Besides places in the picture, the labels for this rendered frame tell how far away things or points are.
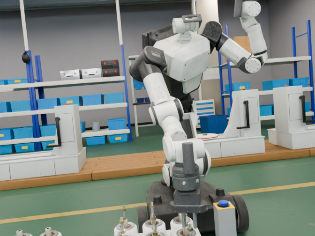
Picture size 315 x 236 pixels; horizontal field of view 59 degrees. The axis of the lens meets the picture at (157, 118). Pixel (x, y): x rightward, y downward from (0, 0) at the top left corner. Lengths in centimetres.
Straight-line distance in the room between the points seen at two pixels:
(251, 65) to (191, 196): 79
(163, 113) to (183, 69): 30
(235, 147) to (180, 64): 204
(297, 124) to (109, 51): 707
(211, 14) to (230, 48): 624
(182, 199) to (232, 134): 247
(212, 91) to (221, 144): 435
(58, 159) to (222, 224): 221
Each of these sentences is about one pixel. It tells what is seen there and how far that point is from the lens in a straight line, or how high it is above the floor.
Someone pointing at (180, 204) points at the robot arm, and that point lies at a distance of 94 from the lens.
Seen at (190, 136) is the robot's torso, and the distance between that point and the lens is 149.
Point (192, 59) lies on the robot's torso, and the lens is 133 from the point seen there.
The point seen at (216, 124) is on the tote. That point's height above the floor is 20.
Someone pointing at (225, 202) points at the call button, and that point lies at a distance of 119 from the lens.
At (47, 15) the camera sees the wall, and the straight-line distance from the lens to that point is 1006.
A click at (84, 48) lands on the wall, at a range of 958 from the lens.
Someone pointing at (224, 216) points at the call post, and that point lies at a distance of 119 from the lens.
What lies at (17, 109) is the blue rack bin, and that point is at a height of 83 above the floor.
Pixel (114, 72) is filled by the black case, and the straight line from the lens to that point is 566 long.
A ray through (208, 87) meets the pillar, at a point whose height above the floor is 100.
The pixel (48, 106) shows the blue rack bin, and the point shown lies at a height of 84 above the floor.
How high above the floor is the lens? 76
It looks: 3 degrees down
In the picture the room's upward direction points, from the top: 5 degrees counter-clockwise
